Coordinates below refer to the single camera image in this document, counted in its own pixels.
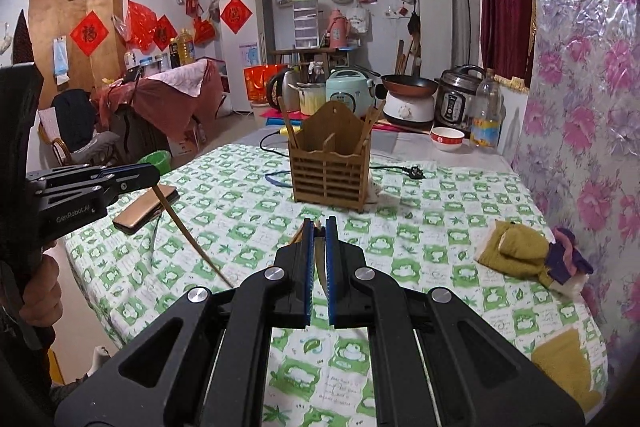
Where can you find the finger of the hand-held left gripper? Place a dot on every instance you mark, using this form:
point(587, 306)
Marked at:
point(135, 174)
point(75, 197)

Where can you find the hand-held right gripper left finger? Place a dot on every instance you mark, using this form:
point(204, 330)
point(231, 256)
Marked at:
point(307, 267)

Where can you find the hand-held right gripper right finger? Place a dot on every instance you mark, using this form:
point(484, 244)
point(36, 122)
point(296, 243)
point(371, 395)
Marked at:
point(332, 267)

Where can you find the single wooden chopstick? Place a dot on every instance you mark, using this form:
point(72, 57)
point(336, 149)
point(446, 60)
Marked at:
point(321, 267)
point(170, 209)

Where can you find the wooden chopstick holder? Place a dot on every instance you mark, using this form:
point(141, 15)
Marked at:
point(325, 177)

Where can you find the pile of wooden chopsticks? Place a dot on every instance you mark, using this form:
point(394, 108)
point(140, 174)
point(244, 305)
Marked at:
point(287, 122)

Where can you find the person's left hand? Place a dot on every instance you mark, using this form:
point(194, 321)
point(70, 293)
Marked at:
point(42, 297)

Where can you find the green plastic basket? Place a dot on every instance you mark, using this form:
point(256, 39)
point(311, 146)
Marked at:
point(155, 159)

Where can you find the brown phone wallet case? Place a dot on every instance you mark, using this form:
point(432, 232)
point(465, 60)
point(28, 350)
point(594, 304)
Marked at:
point(140, 217)

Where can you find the rattan chair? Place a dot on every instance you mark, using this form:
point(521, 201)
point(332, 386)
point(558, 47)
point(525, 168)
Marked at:
point(65, 152)

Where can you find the red cloth cover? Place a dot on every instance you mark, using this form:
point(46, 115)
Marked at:
point(165, 107)

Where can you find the black jacket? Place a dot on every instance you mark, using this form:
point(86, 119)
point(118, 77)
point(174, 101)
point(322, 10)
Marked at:
point(75, 117)

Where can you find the white patterned cloth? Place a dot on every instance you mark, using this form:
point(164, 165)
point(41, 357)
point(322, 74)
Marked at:
point(185, 79)

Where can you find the green patterned tablecloth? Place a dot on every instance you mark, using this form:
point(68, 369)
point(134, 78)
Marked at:
point(440, 227)

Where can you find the blue white hanging packet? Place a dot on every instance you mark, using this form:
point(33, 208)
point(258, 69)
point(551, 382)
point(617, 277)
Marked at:
point(61, 62)

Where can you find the yellow cooking oil bottle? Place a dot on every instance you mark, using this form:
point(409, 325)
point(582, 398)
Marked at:
point(186, 49)

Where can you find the small red diamond poster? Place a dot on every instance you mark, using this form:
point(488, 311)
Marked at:
point(163, 33)

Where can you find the white refrigerator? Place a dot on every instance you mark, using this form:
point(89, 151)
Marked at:
point(235, 67)

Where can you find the red gift bag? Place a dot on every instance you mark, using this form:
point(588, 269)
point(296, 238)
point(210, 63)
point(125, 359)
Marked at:
point(255, 84)

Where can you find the pink mat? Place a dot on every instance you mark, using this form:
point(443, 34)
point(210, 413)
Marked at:
point(272, 113)

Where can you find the red plastic bag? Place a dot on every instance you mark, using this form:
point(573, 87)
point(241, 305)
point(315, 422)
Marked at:
point(139, 22)

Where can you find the cream yellow pot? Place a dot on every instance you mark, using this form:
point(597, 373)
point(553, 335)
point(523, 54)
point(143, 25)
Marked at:
point(312, 102)

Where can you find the steel electric kettle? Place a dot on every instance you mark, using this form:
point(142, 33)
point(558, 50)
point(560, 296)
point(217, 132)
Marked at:
point(277, 89)

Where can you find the red and white bowl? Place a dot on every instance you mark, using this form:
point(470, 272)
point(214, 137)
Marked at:
point(447, 139)

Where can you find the white electric cooker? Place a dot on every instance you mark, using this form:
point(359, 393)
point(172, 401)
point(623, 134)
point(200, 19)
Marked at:
point(407, 112)

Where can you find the light blue rice cooker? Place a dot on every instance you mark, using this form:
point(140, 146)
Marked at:
point(347, 94)

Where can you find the brown wooden door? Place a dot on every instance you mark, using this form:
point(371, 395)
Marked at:
point(45, 22)

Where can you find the mustard plush cloth purple trim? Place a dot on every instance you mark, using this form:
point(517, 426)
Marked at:
point(515, 252)

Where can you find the copper frying pan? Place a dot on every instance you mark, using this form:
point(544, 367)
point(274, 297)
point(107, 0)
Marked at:
point(407, 86)

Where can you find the wooden side table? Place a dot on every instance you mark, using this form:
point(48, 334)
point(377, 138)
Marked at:
point(300, 52)

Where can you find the black pressure cooker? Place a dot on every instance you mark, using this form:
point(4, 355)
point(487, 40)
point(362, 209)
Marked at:
point(457, 102)

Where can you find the clear bottle yellow label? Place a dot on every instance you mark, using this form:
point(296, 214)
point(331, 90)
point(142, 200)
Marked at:
point(485, 127)

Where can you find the leaning wooden boards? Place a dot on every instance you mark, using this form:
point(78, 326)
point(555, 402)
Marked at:
point(400, 57)

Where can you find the clear plastic drawer unit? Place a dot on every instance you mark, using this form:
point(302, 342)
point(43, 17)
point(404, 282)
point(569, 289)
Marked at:
point(305, 27)

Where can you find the pink thermos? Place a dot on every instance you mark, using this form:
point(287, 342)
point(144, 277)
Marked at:
point(338, 29)

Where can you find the white printed bag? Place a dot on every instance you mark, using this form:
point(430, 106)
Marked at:
point(359, 21)

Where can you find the black hanging utensil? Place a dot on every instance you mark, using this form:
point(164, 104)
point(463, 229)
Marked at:
point(413, 24)

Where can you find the floral plastic sheet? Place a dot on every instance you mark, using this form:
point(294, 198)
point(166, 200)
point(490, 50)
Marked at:
point(585, 82)

